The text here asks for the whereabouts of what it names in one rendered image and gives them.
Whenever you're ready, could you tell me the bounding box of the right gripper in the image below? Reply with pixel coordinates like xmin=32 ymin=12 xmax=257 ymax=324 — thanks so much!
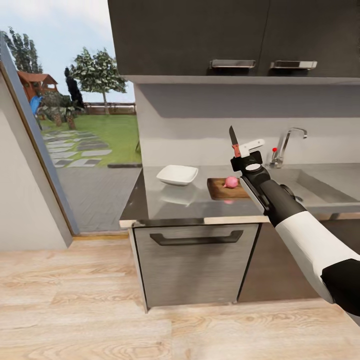
xmin=230 ymin=150 xmax=263 ymax=172

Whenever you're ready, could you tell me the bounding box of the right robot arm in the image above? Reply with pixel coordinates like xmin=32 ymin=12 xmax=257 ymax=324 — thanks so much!
xmin=230 ymin=139 xmax=360 ymax=327

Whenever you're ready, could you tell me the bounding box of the parer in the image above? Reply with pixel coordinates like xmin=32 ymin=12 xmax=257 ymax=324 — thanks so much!
xmin=229 ymin=126 xmax=240 ymax=158

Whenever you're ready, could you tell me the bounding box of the vidalia onion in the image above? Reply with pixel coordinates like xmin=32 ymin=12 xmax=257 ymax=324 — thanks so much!
xmin=224 ymin=175 xmax=239 ymax=189

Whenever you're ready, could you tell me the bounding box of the cutting board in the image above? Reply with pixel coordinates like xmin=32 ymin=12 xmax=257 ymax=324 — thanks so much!
xmin=207 ymin=177 xmax=250 ymax=198

